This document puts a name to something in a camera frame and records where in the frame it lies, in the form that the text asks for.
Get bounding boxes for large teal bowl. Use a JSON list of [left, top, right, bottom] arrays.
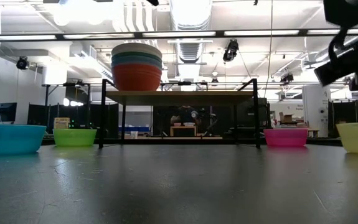
[[111, 51, 163, 62]]

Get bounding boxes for large white bowl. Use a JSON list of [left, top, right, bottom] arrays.
[[111, 42, 163, 58]]

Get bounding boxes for large red bowl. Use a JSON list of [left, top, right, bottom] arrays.
[[112, 63, 163, 91]]

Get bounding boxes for small green translucent bowl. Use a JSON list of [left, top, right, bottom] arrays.
[[53, 128, 98, 147]]

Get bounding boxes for small cyan translucent bowl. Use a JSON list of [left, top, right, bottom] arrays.
[[0, 124, 47, 156]]

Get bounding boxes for wooden shelf black metal legs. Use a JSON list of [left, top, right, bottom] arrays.
[[98, 78, 261, 149]]

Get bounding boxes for black partition screen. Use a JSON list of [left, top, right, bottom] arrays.
[[27, 103, 119, 138], [327, 99, 358, 138]]

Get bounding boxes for white pillar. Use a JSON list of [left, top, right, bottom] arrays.
[[302, 84, 331, 138]]

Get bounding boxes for black hanging spotlight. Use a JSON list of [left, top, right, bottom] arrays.
[[222, 39, 240, 63], [279, 73, 293, 85], [16, 55, 31, 71]]

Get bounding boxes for brown cardboard box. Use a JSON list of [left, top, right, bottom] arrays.
[[278, 111, 295, 124]]

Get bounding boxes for small pink translucent bowl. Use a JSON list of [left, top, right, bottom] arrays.
[[263, 128, 309, 147]]

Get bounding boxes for person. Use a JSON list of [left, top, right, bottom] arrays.
[[169, 105, 202, 127]]

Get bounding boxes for small wooden table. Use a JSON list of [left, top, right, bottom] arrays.
[[169, 125, 199, 138]]

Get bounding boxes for black table mat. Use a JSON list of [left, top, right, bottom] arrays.
[[0, 143, 358, 224]]

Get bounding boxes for black overhead crossbar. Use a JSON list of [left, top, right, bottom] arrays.
[[0, 28, 358, 42]]

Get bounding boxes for yellowish cardboard box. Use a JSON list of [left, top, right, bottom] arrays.
[[53, 117, 71, 130]]

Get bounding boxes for dark computer monitor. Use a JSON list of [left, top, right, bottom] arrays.
[[0, 102, 18, 123]]

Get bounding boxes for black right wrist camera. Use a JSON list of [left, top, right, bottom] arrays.
[[314, 57, 358, 88]]

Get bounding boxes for silver ventilation duct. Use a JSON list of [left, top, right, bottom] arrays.
[[169, 0, 212, 63]]

